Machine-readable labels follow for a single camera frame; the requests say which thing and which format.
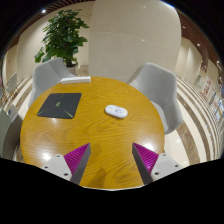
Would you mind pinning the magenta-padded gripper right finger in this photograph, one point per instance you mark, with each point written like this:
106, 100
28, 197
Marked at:
165, 166

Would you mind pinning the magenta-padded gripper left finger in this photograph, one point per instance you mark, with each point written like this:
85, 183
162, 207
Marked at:
58, 165

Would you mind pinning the white cartoon-print computer mouse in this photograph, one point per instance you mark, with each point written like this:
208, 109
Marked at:
116, 111

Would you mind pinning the black mouse pad green lines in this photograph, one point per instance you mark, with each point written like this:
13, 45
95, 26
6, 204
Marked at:
60, 105

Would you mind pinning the grey shell chair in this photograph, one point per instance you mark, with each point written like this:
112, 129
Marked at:
156, 86
46, 75
8, 133

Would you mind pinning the poster display stand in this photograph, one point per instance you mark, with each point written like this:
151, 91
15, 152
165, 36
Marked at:
206, 88

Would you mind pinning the small pale distant chair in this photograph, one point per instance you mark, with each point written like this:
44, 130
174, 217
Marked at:
12, 83

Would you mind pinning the white plant pot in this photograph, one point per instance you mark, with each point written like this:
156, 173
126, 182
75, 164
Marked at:
71, 69

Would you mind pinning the green leafy potted plant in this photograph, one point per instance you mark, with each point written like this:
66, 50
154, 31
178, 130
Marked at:
61, 35

